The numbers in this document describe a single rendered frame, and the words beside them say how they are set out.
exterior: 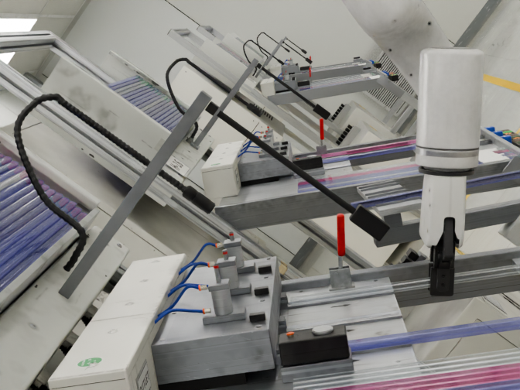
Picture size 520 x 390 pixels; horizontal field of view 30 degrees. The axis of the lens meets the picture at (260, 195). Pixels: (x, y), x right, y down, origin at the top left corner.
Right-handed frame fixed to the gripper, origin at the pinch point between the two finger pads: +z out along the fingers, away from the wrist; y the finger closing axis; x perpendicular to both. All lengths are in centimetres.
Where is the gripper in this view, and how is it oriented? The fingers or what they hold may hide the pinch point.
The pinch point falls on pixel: (440, 278)
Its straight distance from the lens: 136.9
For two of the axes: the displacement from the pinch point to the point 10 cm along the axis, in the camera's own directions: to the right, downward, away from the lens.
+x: 10.0, 0.2, -0.4
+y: -0.4, 1.8, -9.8
